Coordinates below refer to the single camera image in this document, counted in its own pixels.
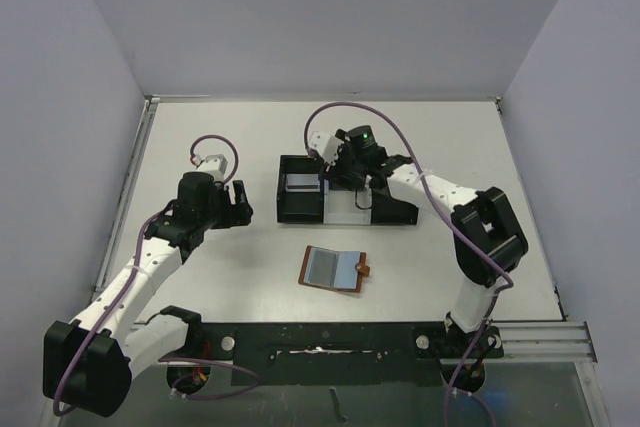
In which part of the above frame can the aluminium rail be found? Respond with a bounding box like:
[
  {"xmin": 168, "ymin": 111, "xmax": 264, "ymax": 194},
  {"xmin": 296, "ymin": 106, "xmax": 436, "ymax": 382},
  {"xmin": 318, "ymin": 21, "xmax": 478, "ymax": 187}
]
[
  {"xmin": 91, "ymin": 95, "xmax": 159, "ymax": 300},
  {"xmin": 112, "ymin": 319, "xmax": 599, "ymax": 366}
]

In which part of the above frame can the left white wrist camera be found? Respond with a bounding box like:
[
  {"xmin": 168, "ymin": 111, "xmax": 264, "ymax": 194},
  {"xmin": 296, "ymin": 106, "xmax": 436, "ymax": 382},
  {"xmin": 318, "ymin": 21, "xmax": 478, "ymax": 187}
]
[{"xmin": 190, "ymin": 154, "xmax": 228, "ymax": 182}]

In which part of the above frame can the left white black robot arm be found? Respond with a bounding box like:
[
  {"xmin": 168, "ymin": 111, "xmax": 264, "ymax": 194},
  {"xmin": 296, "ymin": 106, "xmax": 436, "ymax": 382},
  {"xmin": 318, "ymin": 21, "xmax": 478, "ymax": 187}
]
[{"xmin": 42, "ymin": 171, "xmax": 253, "ymax": 417}]

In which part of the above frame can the brown leather card holder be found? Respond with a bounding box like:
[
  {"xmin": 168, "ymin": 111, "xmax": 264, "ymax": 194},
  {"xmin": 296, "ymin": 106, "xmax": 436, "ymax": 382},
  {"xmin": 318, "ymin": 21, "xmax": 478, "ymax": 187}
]
[{"xmin": 298, "ymin": 245, "xmax": 370, "ymax": 293}]

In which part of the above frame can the dark card left pocket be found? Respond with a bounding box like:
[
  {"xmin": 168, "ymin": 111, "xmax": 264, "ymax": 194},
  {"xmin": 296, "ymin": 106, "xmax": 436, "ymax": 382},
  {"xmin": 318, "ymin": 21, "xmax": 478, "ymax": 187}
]
[{"xmin": 307, "ymin": 249, "xmax": 337, "ymax": 287}]

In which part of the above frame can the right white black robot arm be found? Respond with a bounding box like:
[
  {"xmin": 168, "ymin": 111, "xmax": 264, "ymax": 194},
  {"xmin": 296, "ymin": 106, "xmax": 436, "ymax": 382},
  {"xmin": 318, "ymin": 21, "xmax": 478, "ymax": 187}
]
[{"xmin": 309, "ymin": 125, "xmax": 529, "ymax": 356}]

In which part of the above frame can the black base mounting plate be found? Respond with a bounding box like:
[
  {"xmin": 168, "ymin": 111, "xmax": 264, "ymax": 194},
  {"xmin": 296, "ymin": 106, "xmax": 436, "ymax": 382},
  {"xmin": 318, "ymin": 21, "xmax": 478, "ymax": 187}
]
[{"xmin": 176, "ymin": 321, "xmax": 504, "ymax": 389}]

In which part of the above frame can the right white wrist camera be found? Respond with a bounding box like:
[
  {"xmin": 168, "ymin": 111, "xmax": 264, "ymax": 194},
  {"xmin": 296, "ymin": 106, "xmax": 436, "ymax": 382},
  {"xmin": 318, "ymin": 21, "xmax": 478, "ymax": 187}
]
[{"xmin": 306, "ymin": 131, "xmax": 344, "ymax": 165}]

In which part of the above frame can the silver white card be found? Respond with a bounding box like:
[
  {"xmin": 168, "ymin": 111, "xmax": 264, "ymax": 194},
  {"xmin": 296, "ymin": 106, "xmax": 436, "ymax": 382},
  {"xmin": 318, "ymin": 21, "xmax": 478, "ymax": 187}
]
[{"xmin": 285, "ymin": 173, "xmax": 321, "ymax": 193}]

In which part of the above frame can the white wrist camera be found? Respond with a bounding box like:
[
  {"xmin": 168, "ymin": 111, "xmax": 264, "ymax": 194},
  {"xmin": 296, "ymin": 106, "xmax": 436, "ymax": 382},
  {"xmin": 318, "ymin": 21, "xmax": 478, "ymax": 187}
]
[
  {"xmin": 190, "ymin": 154, "xmax": 228, "ymax": 182},
  {"xmin": 306, "ymin": 131, "xmax": 344, "ymax": 165}
]

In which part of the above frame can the aluminium left rail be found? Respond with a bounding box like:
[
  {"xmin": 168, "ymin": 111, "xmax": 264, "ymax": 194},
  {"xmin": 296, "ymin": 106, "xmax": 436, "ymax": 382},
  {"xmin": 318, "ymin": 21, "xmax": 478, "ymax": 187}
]
[{"xmin": 91, "ymin": 95, "xmax": 159, "ymax": 300}]

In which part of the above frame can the black white three-bin tray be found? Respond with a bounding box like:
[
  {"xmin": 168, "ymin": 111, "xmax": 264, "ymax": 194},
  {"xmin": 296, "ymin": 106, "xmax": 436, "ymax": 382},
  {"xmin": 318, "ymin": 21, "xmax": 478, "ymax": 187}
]
[{"xmin": 276, "ymin": 155, "xmax": 419, "ymax": 226}]

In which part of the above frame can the aluminium front rail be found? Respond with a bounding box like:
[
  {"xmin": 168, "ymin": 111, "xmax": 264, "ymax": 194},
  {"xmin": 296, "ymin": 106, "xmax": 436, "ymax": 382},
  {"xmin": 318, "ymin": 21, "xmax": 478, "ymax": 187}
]
[{"xmin": 112, "ymin": 319, "xmax": 599, "ymax": 366}]

